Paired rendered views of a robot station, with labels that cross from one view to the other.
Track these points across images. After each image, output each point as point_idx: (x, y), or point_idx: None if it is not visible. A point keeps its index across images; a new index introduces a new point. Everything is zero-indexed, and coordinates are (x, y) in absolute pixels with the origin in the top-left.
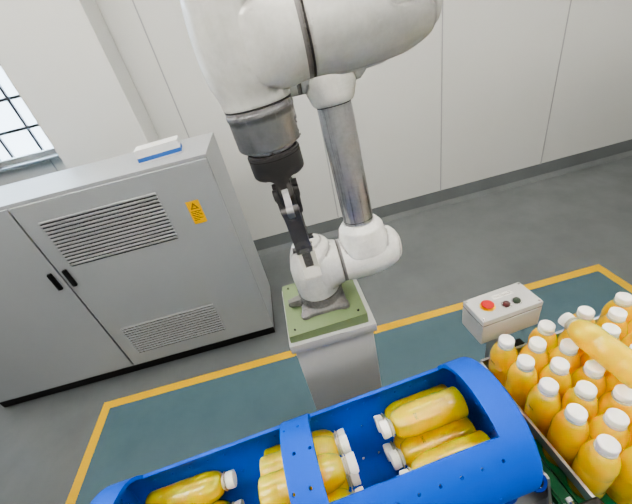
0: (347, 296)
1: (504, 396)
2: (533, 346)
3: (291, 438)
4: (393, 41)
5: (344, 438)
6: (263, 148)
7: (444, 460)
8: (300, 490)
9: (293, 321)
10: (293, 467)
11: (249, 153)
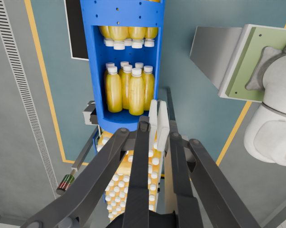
0: (256, 91)
1: (114, 132)
2: (149, 151)
3: (130, 9)
4: None
5: (136, 46)
6: None
7: (98, 92)
8: (96, 7)
9: (271, 36)
10: (108, 6)
11: None
